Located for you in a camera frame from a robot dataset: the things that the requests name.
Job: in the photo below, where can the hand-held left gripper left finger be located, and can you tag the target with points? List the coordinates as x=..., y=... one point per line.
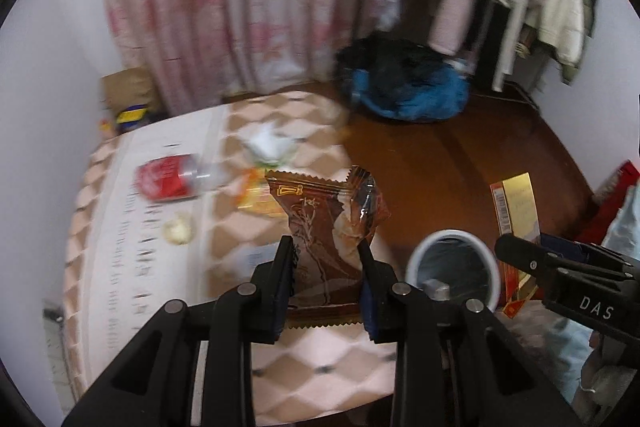
x=279, y=292

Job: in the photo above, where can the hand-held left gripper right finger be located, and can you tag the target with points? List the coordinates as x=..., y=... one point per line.
x=368, y=307

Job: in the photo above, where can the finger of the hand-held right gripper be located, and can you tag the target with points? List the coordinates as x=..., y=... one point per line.
x=537, y=259

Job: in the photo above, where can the gold and red carton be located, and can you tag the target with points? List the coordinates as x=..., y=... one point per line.
x=517, y=227

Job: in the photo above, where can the brown snack wrapper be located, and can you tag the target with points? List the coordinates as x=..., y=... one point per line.
x=325, y=247

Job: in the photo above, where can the white trash can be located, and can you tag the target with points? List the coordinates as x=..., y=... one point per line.
x=452, y=269

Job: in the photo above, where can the checkered tablecloth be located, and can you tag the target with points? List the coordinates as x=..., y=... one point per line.
x=210, y=257

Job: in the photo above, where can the red cloth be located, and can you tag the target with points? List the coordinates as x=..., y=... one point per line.
x=612, y=202

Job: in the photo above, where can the orange snack packet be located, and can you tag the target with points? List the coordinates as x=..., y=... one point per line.
x=257, y=197

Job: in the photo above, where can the small yellow round candy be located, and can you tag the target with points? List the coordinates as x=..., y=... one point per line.
x=178, y=229

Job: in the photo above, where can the red label plastic bottle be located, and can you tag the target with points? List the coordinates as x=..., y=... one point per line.
x=175, y=179

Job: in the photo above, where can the blue black clothes heap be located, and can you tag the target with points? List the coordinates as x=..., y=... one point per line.
x=405, y=79

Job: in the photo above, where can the blue and yellow packet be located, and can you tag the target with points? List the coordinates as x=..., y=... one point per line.
x=132, y=116

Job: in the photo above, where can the cream hanging jacket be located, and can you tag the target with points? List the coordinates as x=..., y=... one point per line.
x=567, y=32

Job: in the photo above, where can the cardboard box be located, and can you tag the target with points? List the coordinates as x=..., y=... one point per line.
x=129, y=89

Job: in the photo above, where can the pink floral curtain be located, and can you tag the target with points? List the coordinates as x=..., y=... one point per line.
x=225, y=2

